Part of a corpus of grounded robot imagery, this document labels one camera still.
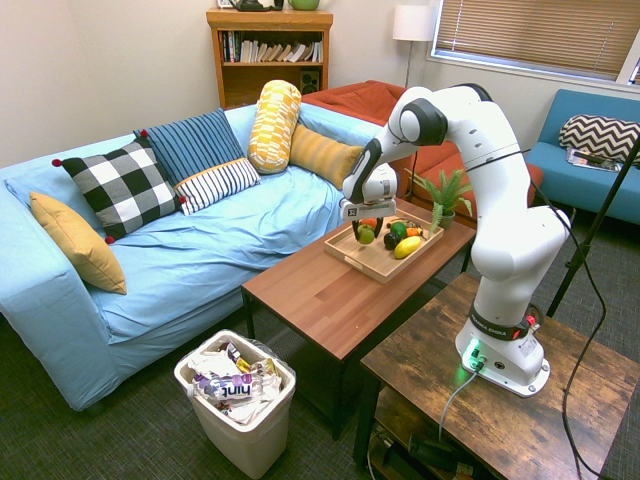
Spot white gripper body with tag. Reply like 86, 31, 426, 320
341, 196, 399, 224

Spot light wooden tray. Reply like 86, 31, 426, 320
323, 207, 445, 285

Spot yellow toy lemon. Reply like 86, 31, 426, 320
393, 235, 423, 260

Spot potted green fern plant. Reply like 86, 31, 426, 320
404, 168, 474, 240

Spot mustard striped pillow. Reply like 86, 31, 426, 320
288, 123, 365, 185

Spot reddish wooden coffee table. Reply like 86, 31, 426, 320
241, 198, 477, 441

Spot orange sofa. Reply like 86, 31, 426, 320
301, 79, 545, 221

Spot yellow patterned bolster pillow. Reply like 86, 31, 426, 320
246, 79, 303, 175

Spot white navy striped pillow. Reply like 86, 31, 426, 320
173, 157, 262, 217

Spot light blue sofa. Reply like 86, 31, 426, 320
0, 102, 396, 412

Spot row of books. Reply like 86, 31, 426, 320
220, 30, 324, 65

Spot blue striped pillow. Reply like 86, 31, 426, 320
133, 107, 247, 188

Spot white floor lamp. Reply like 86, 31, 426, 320
391, 4, 439, 89

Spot hint labelled plastic bottle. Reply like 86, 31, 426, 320
191, 372, 282, 407

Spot teal blue couch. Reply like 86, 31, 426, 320
524, 88, 640, 227

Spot magazine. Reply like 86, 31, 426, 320
565, 147, 627, 173

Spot wooden bookshelf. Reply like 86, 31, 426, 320
205, 7, 335, 111

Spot rustic dark wooden table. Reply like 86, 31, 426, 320
352, 272, 640, 480

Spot black power strip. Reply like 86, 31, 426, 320
367, 428, 476, 477

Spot white plastic trash bin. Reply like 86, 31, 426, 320
173, 328, 297, 480

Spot black white chevron pillow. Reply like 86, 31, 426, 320
558, 113, 640, 167

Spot black white checked pillow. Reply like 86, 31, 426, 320
51, 129, 188, 245

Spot wooden window blinds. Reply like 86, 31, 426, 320
431, 0, 640, 84

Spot plain mustard pillow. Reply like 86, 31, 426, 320
29, 191, 128, 296

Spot grey cable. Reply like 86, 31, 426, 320
438, 368, 482, 442

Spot black camera tripod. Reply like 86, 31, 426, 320
545, 133, 640, 319

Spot black cable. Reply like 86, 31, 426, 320
528, 182, 609, 480

